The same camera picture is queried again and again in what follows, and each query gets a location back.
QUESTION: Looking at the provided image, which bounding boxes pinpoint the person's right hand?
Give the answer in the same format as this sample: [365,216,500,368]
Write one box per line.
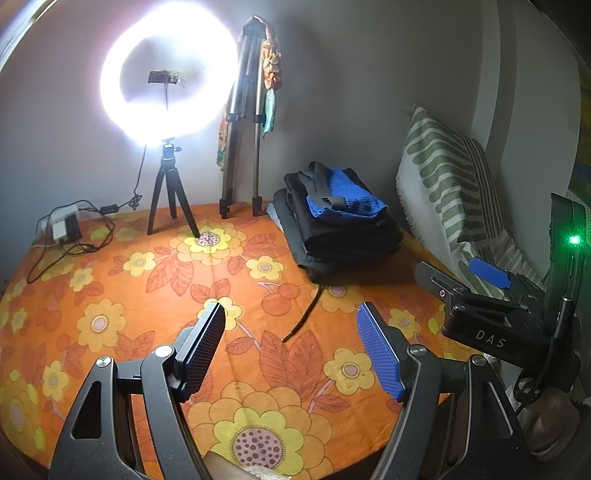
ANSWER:
[517,385,583,460]

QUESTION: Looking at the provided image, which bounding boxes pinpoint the green striped pillow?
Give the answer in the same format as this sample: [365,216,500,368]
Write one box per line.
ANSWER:
[396,104,555,296]

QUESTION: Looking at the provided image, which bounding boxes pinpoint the white power adapter with cables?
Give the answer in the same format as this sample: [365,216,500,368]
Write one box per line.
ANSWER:
[25,199,116,284]

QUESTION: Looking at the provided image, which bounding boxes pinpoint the black cord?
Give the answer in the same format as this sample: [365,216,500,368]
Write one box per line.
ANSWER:
[281,279,326,343]

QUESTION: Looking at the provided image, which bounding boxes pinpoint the small black tripod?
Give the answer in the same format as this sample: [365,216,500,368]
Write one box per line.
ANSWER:
[147,137,201,240]

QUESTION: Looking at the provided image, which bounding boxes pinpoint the white ring light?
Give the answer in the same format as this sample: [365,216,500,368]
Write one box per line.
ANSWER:
[99,0,238,141]

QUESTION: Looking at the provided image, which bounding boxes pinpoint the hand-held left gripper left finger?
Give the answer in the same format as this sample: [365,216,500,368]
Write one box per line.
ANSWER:
[48,302,227,480]

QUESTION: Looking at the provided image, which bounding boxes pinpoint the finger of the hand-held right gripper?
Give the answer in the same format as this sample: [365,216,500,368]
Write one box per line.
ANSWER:
[414,261,548,319]
[468,257,546,301]

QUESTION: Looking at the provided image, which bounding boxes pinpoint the person's left forearm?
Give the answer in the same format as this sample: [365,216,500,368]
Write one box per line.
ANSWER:
[203,451,278,480]

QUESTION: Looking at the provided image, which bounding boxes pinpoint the black phone holder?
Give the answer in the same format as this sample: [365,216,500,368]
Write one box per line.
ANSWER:
[148,69,180,139]

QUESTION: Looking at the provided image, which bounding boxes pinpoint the stack of dark folded clothes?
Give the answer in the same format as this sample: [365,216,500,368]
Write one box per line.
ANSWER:
[265,168,404,282]

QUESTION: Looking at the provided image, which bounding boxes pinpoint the orange floral sheet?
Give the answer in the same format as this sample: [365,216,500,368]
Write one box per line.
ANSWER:
[0,200,490,480]

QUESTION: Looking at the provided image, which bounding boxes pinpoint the blue pants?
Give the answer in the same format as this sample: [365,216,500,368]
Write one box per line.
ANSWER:
[298,161,387,220]

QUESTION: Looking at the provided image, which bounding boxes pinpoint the tall metal tripod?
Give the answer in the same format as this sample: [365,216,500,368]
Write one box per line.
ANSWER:
[219,16,278,220]

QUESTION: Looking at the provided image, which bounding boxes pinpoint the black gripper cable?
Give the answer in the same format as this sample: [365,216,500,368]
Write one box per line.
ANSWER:
[513,298,573,402]

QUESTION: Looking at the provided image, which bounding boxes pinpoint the ring light cable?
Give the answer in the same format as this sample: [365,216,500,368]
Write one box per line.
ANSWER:
[78,143,148,215]

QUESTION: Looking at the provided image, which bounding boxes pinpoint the white power strip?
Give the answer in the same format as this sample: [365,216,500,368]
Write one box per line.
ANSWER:
[39,208,79,243]

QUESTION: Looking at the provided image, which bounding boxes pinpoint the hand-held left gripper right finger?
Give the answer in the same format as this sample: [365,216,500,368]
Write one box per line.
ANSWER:
[356,302,532,480]

